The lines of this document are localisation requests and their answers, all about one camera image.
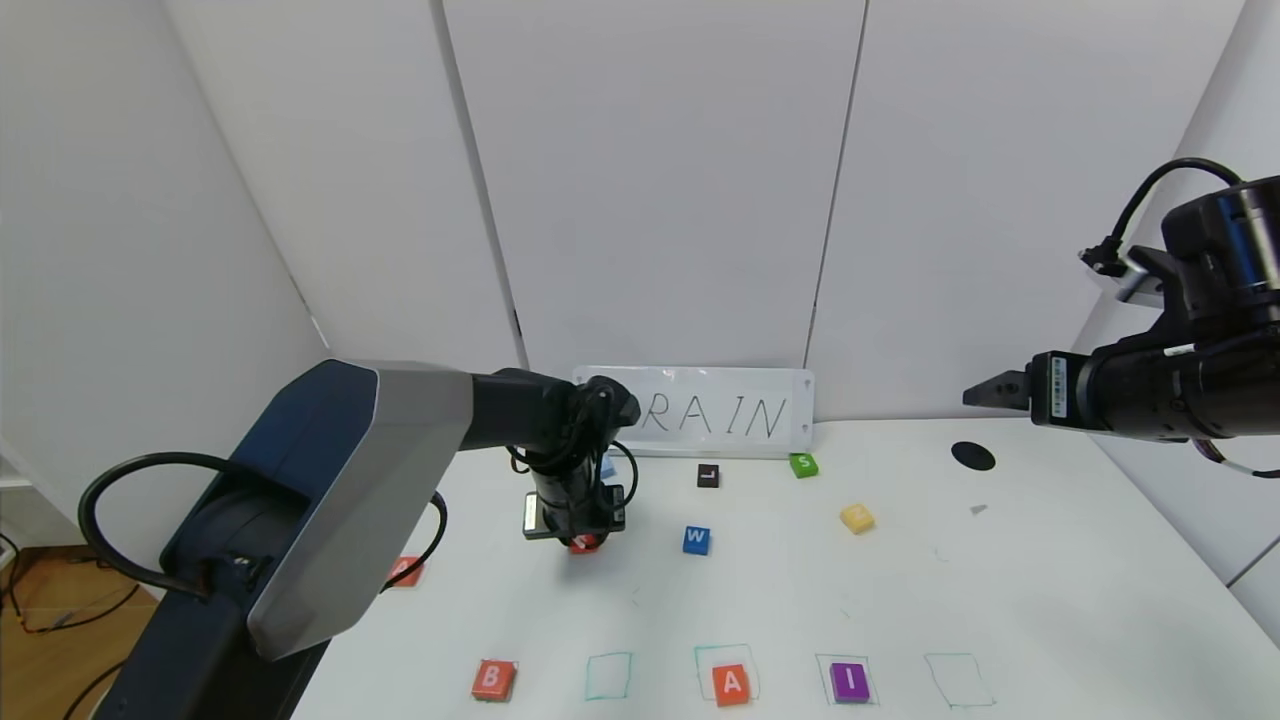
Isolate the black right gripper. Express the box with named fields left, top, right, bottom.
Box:
left=962, top=348, right=1187, bottom=441

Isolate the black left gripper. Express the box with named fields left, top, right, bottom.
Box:
left=522, top=468, right=626, bottom=549

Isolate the orange letter B block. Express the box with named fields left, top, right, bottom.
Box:
left=472, top=659, right=518, bottom=702

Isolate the white BRAIN sign board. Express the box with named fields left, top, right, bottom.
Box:
left=573, top=366, right=816, bottom=460

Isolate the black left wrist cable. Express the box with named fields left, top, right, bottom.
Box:
left=505, top=385, right=641, bottom=513

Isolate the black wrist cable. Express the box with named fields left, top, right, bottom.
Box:
left=505, top=385, right=641, bottom=513
left=1078, top=157, right=1246, bottom=279

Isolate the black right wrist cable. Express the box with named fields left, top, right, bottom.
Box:
left=1078, top=157, right=1246, bottom=279

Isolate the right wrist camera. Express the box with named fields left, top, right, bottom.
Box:
left=1115, top=245, right=1186, bottom=306

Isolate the braided right wrist cable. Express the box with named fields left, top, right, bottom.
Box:
left=1195, top=438, right=1280, bottom=479

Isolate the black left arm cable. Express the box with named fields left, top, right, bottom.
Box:
left=78, top=452, right=448, bottom=601

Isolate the thick black floor cable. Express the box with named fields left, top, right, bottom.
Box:
left=60, top=660, right=126, bottom=720

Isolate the thin black floor cable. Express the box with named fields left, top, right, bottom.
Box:
left=0, top=540, right=143, bottom=636

